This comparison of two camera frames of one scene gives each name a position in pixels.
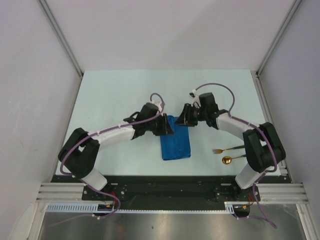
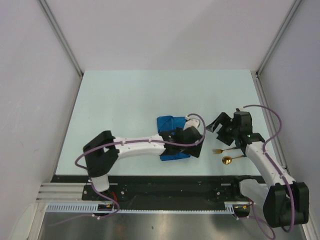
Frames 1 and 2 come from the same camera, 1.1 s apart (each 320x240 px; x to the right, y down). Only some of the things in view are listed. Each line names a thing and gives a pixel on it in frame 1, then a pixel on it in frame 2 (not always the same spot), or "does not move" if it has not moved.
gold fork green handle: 219,151 does not move
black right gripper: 185,118 -> 225,120
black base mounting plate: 174,193 does not move
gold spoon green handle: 227,160 does not move
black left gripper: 165,128 -> 193,150
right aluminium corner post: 256,74 does not move
